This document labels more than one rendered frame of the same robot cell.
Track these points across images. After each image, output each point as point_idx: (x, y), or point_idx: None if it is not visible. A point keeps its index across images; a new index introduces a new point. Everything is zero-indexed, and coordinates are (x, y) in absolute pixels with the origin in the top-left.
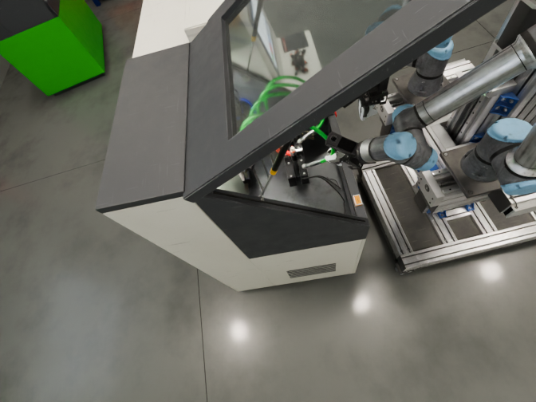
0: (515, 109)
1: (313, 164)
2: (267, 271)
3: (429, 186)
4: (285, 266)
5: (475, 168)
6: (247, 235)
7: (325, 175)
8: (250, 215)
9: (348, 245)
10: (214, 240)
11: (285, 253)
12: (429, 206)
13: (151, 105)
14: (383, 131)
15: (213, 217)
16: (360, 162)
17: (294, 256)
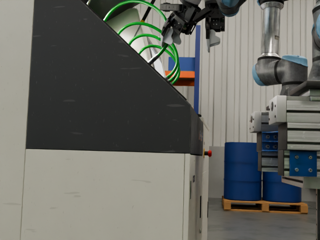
0: None
1: (149, 60)
2: (30, 235)
3: (272, 99)
4: (62, 225)
5: (314, 70)
6: (50, 63)
7: None
8: (68, 15)
9: (164, 168)
10: (15, 59)
11: (75, 151)
12: (284, 145)
13: None
14: (258, 158)
15: (37, 5)
16: (185, 19)
17: (85, 175)
